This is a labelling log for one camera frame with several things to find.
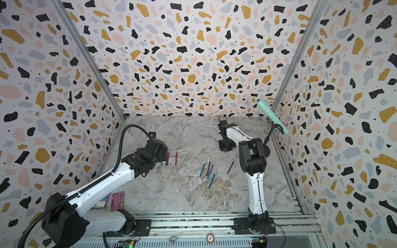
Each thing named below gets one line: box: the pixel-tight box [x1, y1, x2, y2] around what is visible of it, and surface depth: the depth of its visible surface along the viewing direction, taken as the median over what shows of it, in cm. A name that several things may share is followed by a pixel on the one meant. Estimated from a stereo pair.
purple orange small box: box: [109, 191, 125, 212], surface depth 80 cm
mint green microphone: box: [256, 99, 290, 135], surface depth 82 cm
